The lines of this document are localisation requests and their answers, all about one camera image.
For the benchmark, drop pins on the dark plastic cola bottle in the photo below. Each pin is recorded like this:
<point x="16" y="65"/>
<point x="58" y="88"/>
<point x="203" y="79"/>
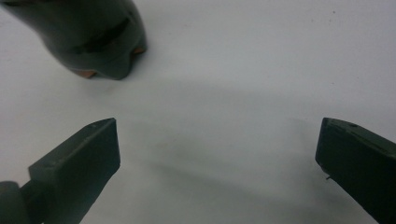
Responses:
<point x="90" y="34"/>

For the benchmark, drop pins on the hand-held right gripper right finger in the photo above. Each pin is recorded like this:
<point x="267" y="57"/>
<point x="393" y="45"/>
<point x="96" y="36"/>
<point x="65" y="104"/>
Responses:
<point x="358" y="161"/>

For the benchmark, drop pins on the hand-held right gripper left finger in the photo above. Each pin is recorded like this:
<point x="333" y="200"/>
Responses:
<point x="77" y="165"/>

